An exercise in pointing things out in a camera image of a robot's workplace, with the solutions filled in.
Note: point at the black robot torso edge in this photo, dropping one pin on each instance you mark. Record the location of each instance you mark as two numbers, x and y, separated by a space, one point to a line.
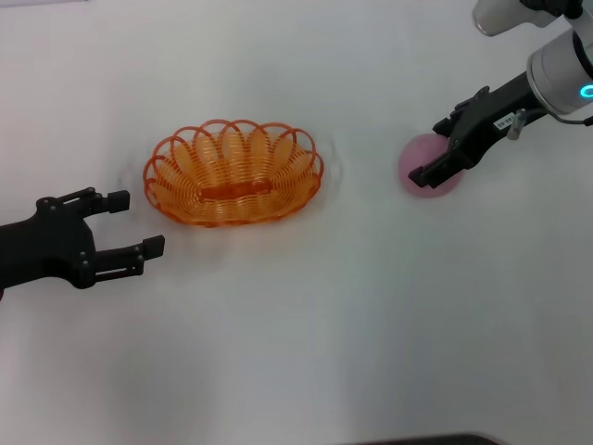
431 440

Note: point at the pink toy peach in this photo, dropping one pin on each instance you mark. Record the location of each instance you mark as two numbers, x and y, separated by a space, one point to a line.
419 157

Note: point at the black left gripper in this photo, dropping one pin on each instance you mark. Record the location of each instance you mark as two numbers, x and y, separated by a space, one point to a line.
51 245

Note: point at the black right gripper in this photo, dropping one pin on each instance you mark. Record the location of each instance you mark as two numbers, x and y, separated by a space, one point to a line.
486 120

